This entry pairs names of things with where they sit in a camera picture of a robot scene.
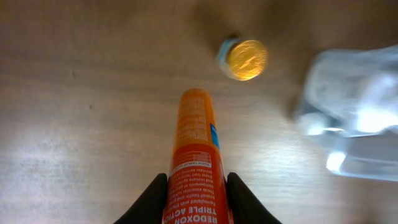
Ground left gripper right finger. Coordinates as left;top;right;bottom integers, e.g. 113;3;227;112
226;172;281;224

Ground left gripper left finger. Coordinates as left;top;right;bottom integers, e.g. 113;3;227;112
114;173;168;224

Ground orange tablet tube white cap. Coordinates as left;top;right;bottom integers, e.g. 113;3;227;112
162;88;233;224

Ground small gold-lid jar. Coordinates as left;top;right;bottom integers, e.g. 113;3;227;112
217;38;268;81

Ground clear plastic container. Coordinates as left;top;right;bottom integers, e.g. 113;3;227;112
294;45;397;182

